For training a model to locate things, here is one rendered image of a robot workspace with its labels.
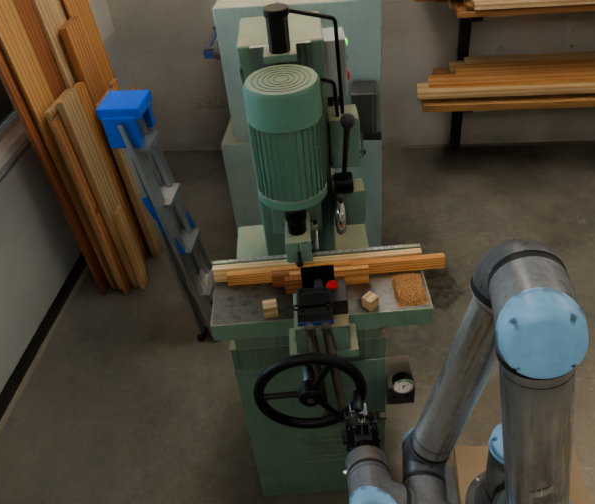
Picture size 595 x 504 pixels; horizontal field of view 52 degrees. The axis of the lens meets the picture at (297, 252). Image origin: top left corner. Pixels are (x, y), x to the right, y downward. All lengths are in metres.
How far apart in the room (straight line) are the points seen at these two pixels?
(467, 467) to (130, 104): 1.60
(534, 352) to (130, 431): 2.01
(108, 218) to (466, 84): 1.97
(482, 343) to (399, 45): 2.89
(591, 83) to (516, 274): 2.74
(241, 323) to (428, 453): 0.61
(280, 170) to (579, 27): 2.79
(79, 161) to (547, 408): 2.31
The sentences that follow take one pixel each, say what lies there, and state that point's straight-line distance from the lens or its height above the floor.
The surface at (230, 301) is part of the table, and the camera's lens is 1.71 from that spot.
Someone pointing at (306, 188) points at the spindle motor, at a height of 1.25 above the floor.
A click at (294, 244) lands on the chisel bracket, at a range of 1.61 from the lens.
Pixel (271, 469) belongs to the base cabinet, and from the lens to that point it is 2.21.
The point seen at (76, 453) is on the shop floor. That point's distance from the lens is 2.69.
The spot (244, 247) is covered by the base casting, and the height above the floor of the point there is 0.80.
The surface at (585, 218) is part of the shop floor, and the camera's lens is 3.62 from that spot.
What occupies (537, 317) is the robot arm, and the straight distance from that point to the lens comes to 0.86.
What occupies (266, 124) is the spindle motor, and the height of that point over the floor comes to 1.44.
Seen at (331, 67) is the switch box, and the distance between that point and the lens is 1.71.
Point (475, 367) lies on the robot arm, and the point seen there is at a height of 1.20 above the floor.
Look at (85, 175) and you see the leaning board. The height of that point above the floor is 0.68.
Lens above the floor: 2.07
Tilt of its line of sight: 39 degrees down
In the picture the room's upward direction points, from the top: 6 degrees counter-clockwise
